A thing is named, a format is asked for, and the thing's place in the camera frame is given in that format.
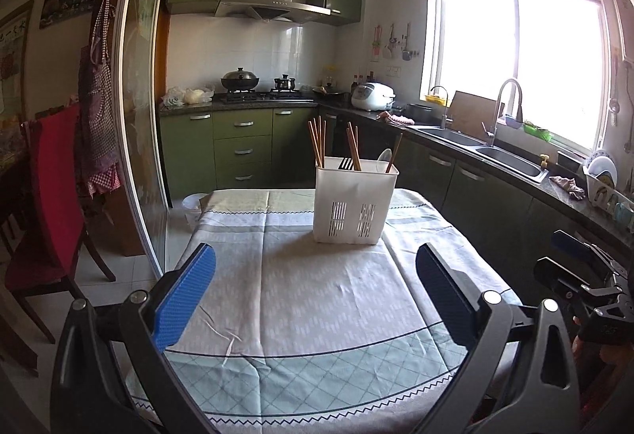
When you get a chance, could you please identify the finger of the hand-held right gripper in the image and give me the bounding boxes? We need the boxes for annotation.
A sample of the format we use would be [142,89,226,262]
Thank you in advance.
[551,230,622,287]
[534,257,620,312]

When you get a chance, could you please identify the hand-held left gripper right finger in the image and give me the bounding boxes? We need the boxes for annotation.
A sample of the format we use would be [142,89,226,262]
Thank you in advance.
[416,243,580,434]

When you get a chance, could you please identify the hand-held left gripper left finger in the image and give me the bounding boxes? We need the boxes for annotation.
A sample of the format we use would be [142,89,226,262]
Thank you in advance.
[50,243,217,434]

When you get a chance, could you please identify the white plastic utensil holder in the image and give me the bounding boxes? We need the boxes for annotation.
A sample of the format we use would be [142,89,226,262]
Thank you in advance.
[314,157,399,247]

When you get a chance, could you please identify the dark wooden chopstick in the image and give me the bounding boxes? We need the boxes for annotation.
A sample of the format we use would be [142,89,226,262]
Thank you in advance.
[386,132,403,174]

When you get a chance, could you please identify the reddish wooden chopstick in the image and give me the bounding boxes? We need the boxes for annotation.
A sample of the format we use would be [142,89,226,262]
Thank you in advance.
[350,122,362,170]

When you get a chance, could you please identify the person's right hand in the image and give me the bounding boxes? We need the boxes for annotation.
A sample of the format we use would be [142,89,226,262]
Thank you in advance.
[572,315,626,381]

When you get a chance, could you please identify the grey rag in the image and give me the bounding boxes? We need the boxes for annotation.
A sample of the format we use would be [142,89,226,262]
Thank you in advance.
[549,175,586,201]

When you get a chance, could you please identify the dish rack with plates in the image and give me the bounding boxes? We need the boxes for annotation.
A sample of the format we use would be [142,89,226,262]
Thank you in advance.
[582,149,634,232]

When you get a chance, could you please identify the white plastic bin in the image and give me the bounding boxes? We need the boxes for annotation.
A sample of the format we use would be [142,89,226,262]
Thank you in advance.
[182,193,209,232]

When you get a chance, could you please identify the steel double sink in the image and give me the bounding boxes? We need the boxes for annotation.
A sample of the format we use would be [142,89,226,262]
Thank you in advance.
[409,124,550,182]

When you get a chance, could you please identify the green plastic basket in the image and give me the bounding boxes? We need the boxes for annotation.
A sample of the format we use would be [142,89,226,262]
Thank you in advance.
[522,121,553,143]

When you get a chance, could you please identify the patterned grey green tablecloth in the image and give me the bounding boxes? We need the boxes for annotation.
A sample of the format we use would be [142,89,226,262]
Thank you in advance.
[126,189,523,420]

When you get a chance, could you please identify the tall gooseneck faucet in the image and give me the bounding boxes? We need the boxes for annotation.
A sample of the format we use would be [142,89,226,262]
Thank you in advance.
[483,78,524,148]

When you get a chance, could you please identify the green lower kitchen cabinets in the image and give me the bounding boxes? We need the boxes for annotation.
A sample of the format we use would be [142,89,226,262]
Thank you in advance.
[158,102,634,276]

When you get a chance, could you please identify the wooden cutting board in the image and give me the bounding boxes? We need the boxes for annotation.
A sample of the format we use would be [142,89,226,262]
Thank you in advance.
[448,91,506,140]

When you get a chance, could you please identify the chair with red cover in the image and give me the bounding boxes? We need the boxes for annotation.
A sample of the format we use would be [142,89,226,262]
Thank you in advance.
[5,102,117,346]

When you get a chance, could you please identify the small steel faucet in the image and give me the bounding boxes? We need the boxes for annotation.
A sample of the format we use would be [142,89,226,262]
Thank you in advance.
[430,86,454,130]

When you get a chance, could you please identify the kitchen window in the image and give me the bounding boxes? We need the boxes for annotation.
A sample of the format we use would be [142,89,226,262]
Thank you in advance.
[418,0,620,158]

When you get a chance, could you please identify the etched glass sliding door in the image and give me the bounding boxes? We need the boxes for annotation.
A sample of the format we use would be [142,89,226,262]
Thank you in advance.
[116,0,186,276]

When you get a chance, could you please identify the pink cloth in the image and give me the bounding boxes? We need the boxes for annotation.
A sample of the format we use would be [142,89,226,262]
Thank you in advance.
[376,111,416,125]

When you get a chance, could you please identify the black cooking pot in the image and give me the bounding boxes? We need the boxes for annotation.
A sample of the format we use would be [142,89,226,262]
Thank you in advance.
[405,103,433,123]

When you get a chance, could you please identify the checked apron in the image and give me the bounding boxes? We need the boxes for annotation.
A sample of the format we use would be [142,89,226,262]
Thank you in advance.
[76,0,124,197]

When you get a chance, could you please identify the white plastic bag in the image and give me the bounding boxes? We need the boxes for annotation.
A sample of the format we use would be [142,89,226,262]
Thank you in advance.
[162,86,215,107]

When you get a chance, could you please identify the white rice cooker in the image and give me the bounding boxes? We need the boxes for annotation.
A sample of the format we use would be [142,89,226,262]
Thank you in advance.
[351,82,397,112]

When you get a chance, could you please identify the gas stove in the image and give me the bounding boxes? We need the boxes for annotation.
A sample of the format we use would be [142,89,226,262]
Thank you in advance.
[220,89,315,104]

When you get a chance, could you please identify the black wok with lid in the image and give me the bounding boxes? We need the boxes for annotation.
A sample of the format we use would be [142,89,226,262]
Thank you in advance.
[220,67,261,93]

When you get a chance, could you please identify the wall utensil rack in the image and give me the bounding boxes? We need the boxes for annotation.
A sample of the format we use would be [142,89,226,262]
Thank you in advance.
[369,21,422,63]

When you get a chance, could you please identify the framed wall picture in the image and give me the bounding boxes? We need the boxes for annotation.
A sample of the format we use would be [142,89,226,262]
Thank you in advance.
[0,0,35,118]

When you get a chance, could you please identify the black wall calendar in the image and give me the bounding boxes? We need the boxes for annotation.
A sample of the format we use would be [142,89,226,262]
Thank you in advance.
[40,0,100,29]

